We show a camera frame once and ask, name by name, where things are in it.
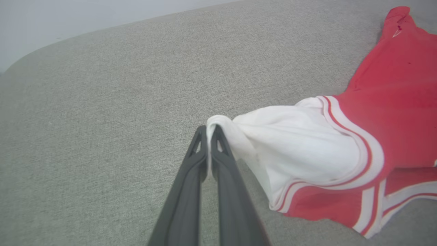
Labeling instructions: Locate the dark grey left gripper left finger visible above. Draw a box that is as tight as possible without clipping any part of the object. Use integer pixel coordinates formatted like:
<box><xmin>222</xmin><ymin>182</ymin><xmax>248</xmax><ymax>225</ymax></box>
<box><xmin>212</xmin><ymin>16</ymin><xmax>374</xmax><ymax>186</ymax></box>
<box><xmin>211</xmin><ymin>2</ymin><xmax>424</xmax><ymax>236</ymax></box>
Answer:
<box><xmin>147</xmin><ymin>125</ymin><xmax>208</xmax><ymax>246</ymax></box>

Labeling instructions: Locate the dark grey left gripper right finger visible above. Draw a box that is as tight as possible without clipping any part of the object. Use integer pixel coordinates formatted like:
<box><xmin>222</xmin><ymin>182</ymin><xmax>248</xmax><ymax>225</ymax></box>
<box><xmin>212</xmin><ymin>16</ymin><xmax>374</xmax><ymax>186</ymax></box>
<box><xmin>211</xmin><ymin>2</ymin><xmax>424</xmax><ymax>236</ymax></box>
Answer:
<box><xmin>210</xmin><ymin>124</ymin><xmax>271</xmax><ymax>246</ymax></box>

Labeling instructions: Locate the red and white garment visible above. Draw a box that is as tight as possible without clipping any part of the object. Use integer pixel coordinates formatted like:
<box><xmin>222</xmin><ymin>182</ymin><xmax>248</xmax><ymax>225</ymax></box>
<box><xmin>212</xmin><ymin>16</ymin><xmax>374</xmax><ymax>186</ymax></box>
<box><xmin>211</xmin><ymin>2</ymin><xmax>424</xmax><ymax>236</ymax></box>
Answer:
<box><xmin>206</xmin><ymin>6</ymin><xmax>437</xmax><ymax>239</ymax></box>

